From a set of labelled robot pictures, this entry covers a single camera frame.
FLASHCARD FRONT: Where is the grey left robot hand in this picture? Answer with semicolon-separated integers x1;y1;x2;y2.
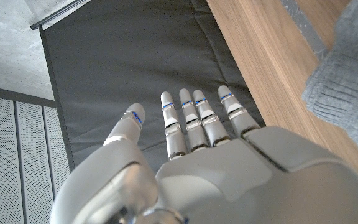
50;85;358;224

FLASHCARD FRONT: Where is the black backdrop curtain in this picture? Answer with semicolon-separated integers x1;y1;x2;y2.
39;0;265;174

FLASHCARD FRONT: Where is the grey folded cloth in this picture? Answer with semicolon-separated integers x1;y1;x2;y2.
301;0;358;167

